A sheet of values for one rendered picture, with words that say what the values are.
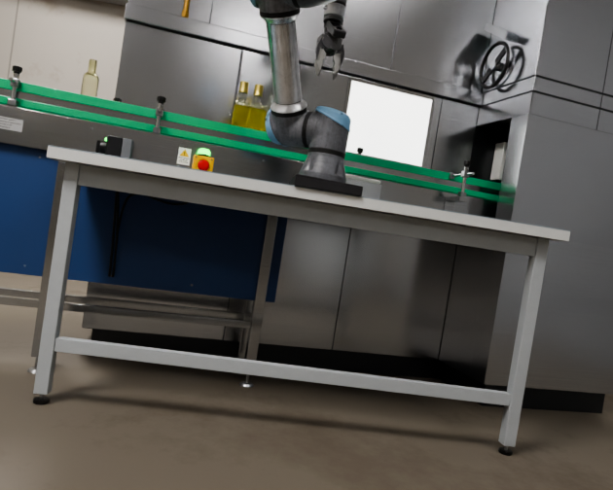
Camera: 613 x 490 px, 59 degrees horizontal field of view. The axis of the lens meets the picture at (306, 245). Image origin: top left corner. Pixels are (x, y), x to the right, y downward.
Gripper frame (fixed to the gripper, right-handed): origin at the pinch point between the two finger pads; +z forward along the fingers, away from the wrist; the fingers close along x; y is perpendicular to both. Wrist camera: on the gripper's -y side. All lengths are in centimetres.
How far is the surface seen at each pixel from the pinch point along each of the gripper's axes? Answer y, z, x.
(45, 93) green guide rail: 16, 24, 91
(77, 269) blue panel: 17, 81, 73
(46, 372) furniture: -15, 108, 74
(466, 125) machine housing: 45, -5, -85
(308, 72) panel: 41.9, -11.5, -3.8
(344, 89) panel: 41.9, -7.8, -21.0
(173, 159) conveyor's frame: 15, 38, 47
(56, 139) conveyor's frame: 15, 38, 85
